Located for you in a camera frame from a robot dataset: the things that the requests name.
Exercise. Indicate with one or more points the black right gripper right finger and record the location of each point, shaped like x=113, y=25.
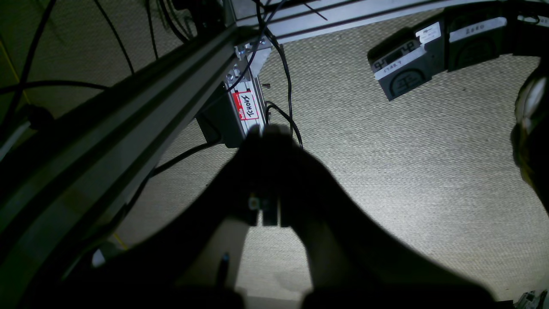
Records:
x=353, y=262

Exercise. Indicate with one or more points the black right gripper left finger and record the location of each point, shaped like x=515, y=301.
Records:
x=190, y=264

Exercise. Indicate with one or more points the grey box red label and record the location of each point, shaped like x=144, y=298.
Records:
x=233, y=108

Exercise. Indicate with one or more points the grey pedal labelled start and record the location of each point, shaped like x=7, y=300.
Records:
x=409, y=58

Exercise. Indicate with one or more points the grey pedal labelled zero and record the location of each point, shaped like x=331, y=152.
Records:
x=475, y=33

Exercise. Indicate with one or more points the aluminium frame rail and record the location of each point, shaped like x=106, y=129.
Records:
x=57, y=185

